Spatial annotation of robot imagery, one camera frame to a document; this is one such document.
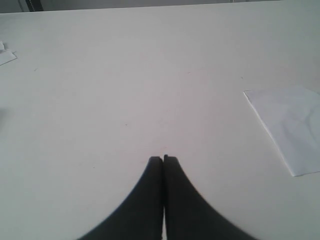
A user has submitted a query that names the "white paper sheet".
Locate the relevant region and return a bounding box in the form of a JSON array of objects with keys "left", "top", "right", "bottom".
[{"left": 244, "top": 85, "right": 320, "bottom": 177}]

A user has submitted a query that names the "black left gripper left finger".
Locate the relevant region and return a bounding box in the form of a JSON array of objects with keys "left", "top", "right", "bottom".
[{"left": 81, "top": 156, "right": 164, "bottom": 240}]

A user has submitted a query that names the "dark vertical post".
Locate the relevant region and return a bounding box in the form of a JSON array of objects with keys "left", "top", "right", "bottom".
[{"left": 18, "top": 0, "right": 44, "bottom": 12}]

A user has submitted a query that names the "white paper scrap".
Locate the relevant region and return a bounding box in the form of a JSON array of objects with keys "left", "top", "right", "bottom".
[{"left": 0, "top": 41, "right": 17, "bottom": 66}]

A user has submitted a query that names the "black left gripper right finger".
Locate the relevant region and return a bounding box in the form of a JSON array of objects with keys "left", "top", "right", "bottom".
[{"left": 163, "top": 155, "right": 254, "bottom": 240}]

